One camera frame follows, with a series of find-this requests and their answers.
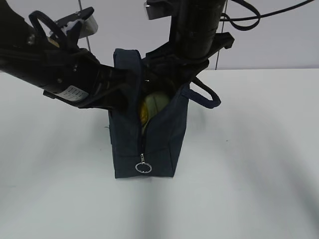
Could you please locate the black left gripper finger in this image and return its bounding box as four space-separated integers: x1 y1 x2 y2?
79 83 135 111
98 64 137 86

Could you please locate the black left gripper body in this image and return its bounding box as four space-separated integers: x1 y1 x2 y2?
23 39 105 110

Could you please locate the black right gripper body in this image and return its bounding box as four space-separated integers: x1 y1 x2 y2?
144 31 235 82

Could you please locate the yellow pear-shaped fruit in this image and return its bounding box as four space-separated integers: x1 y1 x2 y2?
139 101 149 125

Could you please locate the dark blue lunch bag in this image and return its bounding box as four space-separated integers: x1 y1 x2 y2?
109 48 221 179

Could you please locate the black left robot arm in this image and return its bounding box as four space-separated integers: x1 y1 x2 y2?
0 0 135 112

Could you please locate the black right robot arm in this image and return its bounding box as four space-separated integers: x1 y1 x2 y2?
143 0 234 81

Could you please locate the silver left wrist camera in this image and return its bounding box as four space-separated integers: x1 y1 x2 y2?
55 7 98 39

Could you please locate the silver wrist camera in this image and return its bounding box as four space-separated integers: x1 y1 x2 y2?
144 0 172 20
55 7 98 39

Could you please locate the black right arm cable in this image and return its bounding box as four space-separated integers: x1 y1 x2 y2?
219 0 319 32

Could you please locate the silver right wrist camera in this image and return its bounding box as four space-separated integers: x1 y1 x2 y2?
144 0 172 20

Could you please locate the silver zipper pull ring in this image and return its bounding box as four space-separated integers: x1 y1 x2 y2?
135 153 152 174

